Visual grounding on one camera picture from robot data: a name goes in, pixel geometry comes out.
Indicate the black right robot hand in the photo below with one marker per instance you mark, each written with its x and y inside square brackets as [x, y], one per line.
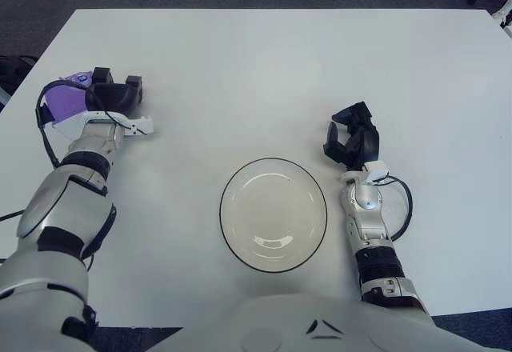
[368, 144]

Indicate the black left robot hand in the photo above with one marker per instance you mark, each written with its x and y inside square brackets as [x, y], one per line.
[112, 98]

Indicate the purple tissue paper pack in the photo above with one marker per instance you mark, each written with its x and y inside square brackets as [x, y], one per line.
[64, 102]

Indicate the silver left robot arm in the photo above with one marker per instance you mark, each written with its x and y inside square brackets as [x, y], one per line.
[60, 208]

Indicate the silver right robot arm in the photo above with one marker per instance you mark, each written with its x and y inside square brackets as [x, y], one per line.
[376, 256]

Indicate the white plate with black rim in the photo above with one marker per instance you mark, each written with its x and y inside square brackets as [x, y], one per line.
[272, 216]

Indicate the black bag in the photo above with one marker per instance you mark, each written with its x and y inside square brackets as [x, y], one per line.
[12, 68]

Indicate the white neighbouring table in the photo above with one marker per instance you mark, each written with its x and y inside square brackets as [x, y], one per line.
[509, 32]

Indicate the person leg with white sock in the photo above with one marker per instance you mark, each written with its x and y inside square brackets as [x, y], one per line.
[506, 12]

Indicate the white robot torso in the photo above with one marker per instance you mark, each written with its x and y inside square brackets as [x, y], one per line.
[260, 324]

